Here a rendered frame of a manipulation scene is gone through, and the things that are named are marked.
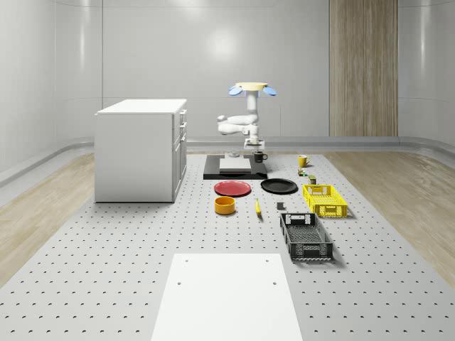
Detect white cabinet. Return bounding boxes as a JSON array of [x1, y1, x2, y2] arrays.
[[94, 99, 188, 204]]

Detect black stove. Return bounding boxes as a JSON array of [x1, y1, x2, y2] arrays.
[[203, 151, 269, 180]]

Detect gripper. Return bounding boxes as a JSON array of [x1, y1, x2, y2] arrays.
[[243, 139, 267, 152]]

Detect white board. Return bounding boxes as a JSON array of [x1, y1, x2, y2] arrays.
[[150, 253, 304, 341]]

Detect red plate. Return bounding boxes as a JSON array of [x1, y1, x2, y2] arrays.
[[213, 180, 252, 197]]

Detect yellow basket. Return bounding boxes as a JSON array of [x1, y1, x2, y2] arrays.
[[302, 184, 349, 218]]

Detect dark grey basket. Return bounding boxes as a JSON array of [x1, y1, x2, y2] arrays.
[[279, 212, 335, 262]]

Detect black plate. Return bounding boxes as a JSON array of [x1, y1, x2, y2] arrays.
[[260, 178, 299, 195]]

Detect drone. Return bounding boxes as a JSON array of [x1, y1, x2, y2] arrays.
[[227, 81, 278, 97]]

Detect yellow bowl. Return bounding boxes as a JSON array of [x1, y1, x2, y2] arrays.
[[214, 196, 236, 216]]

